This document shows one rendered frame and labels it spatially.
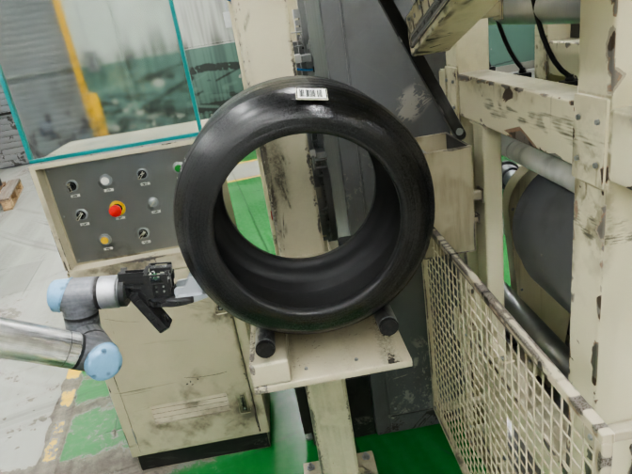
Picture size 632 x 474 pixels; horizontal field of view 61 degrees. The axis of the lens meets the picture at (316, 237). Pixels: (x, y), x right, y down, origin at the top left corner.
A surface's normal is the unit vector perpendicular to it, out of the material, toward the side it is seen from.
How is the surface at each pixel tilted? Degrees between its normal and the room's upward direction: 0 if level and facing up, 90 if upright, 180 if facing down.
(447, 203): 90
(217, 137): 52
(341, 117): 80
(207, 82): 90
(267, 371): 90
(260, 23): 90
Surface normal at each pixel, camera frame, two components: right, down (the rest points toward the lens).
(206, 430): 0.10, 0.36
